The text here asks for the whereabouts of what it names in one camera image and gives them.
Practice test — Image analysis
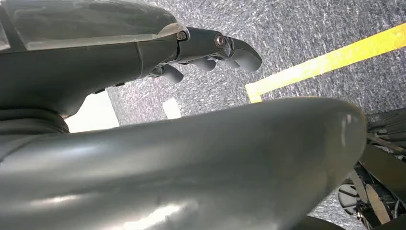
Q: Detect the white furniture panel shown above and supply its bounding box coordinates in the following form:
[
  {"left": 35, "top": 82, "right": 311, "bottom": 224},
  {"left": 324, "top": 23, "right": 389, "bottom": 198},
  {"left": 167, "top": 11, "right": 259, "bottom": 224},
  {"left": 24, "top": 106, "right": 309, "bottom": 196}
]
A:
[{"left": 64, "top": 90, "right": 121, "bottom": 134}]

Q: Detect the small white block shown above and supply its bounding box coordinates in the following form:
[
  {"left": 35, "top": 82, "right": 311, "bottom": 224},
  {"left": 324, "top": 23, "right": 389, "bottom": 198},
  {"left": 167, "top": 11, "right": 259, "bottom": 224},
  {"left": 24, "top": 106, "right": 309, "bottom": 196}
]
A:
[{"left": 162, "top": 97, "right": 182, "bottom": 120}]

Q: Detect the yellow floor tape strip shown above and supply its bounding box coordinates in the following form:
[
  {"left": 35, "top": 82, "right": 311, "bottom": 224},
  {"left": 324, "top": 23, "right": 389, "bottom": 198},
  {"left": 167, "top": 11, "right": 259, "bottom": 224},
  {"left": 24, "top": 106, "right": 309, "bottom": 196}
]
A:
[{"left": 245, "top": 23, "right": 406, "bottom": 104}]

